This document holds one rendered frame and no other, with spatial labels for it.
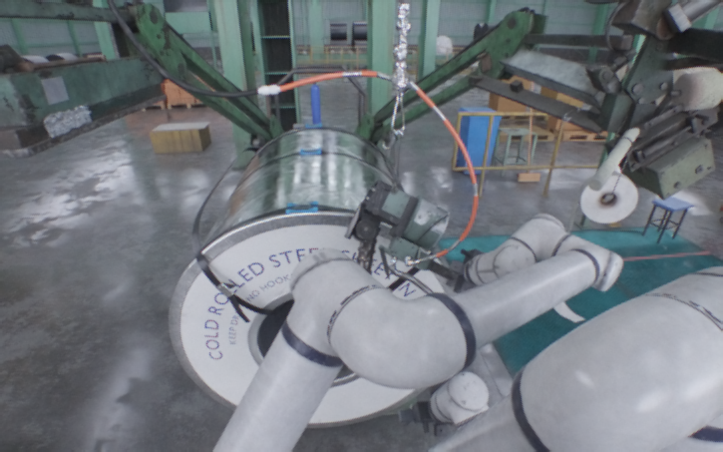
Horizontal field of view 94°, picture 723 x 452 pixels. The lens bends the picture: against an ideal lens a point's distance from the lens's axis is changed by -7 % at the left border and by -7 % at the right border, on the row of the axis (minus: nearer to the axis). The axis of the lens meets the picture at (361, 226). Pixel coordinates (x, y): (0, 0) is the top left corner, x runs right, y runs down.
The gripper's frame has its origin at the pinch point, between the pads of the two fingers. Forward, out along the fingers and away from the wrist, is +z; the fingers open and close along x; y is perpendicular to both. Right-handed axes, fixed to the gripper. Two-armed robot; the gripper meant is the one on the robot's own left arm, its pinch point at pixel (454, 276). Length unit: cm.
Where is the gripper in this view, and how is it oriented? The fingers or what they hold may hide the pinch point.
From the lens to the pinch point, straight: 116.9
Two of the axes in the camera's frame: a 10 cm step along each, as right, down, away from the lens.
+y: -8.9, -4.4, -0.8
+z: -1.9, 2.2, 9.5
